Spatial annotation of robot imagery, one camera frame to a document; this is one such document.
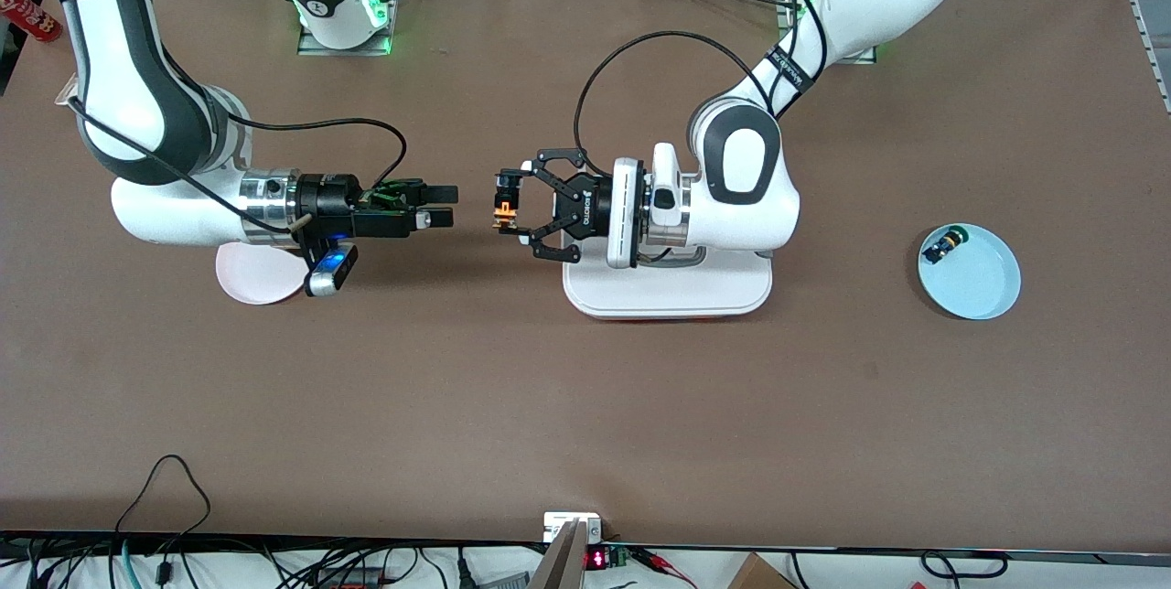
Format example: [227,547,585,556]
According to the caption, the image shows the orange push button switch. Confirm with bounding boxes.
[491,189,522,235]

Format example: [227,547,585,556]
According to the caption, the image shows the pink round plate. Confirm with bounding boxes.
[215,241,312,306]

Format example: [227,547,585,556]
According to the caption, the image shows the white lunch box grey clips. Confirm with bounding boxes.
[562,246,774,322]

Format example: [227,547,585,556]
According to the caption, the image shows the small white electronics box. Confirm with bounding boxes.
[543,512,605,544]

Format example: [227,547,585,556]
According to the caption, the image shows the red labelled bottle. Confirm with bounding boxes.
[0,0,63,43]

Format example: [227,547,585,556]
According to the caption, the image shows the small blue black part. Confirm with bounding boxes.
[921,226,971,264]

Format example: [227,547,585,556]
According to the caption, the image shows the brown cardboard box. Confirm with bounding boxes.
[727,552,799,589]

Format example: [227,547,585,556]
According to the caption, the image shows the light blue round plate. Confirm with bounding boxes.
[918,223,1022,322]

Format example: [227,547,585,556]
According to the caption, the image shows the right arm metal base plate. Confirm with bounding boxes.
[296,0,402,58]

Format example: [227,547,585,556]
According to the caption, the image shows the thin black cable loop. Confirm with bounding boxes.
[114,455,213,562]

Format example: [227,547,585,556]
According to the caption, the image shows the grey wedge post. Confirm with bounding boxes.
[529,520,588,589]

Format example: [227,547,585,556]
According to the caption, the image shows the aluminium profile rail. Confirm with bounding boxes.
[1096,0,1171,114]

